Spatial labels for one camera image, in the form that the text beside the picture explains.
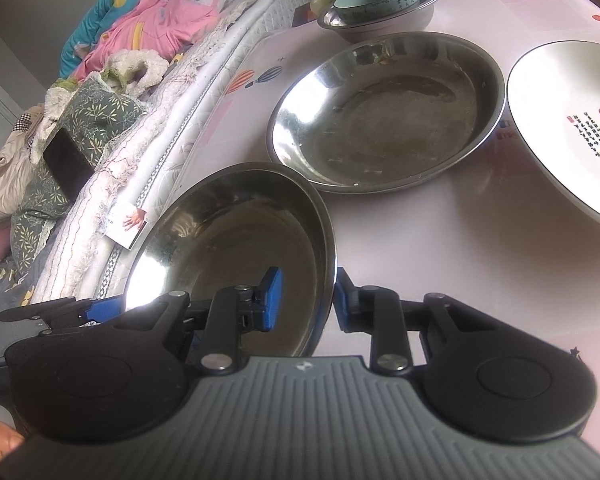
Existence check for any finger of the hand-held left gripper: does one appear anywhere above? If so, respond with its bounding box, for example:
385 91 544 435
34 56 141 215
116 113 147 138
0 296 127 333

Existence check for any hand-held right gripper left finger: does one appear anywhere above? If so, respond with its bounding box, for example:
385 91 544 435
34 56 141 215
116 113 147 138
146 267 284 376

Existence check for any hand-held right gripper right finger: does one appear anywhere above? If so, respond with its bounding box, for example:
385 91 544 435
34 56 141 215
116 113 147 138
333 266 481 377

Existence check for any wide shallow steel basin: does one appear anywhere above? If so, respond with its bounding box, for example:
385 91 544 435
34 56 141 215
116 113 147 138
124 161 337 357

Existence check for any deep steel bowl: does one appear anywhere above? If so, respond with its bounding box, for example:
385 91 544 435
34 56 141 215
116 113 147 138
317 0 444 44

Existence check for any white paper card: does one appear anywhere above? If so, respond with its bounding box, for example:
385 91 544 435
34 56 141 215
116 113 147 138
105 202 149 251

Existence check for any pink printed tablecloth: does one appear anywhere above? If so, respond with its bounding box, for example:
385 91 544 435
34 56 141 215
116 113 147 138
120 0 600 361

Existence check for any black phone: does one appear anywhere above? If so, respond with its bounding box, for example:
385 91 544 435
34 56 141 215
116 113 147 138
42 127 97 201

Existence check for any beige cloth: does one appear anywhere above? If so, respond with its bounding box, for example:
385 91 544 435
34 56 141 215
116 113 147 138
0 127 39 221

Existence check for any large steel basin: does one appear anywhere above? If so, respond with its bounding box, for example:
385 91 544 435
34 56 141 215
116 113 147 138
266 31 506 194

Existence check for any white quilted mattress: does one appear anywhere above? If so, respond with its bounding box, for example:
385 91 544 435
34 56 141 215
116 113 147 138
30 0 326 307

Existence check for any green floral pillow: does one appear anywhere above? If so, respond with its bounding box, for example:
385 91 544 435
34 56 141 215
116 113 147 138
10 72 146 272

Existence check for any white fluffy cloth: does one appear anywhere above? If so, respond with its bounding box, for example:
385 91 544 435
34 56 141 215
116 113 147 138
100 49 169 96

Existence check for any white ceramic plate black rim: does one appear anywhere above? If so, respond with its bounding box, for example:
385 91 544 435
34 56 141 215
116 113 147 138
506 40 600 234

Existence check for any pink printed blanket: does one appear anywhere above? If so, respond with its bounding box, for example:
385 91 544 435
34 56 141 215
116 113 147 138
72 0 234 81

